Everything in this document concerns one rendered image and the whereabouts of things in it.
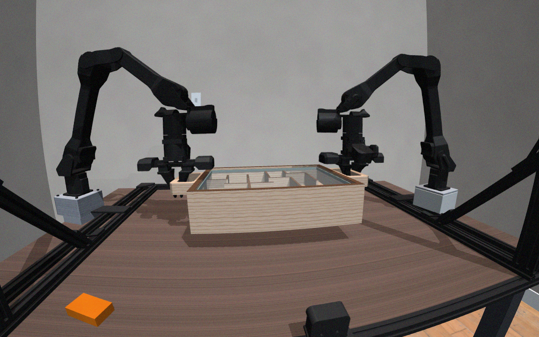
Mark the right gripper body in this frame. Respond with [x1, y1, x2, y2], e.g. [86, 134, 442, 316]
[319, 133, 384, 165]

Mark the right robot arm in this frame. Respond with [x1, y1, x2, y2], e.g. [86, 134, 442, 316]
[316, 54, 456, 191]

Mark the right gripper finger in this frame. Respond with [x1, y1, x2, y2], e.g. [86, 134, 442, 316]
[336, 163, 352, 176]
[351, 162, 369, 173]

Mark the wooden maze board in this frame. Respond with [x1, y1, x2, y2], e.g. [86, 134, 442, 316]
[170, 164, 369, 234]

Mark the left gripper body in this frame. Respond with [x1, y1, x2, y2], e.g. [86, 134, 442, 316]
[137, 134, 214, 172]

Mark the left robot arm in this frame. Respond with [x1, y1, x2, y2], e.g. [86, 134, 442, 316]
[56, 47, 217, 197]

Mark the orange rectangular block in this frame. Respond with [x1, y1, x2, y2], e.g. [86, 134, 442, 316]
[65, 293, 114, 327]

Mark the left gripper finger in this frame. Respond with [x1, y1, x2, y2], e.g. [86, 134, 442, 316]
[157, 168, 177, 198]
[179, 168, 195, 182]

